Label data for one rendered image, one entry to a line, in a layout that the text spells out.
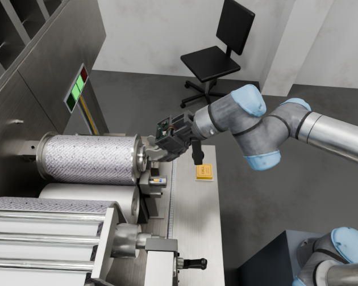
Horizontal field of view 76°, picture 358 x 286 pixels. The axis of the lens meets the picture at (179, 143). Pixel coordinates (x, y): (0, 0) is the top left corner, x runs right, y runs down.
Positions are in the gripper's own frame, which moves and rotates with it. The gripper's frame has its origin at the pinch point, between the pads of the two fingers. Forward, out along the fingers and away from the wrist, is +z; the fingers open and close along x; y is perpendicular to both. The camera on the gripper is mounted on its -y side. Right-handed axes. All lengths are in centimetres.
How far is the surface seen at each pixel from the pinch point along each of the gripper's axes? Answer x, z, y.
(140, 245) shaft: 28.0, -8.2, 6.9
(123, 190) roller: 11.4, 5.9, 3.8
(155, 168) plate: -8.2, 14.6, -15.3
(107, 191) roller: 11.8, 9.1, 6.7
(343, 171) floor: -72, -39, -195
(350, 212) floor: -34, -32, -189
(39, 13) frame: -38, 14, 43
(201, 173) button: -12.5, 6.8, -35.5
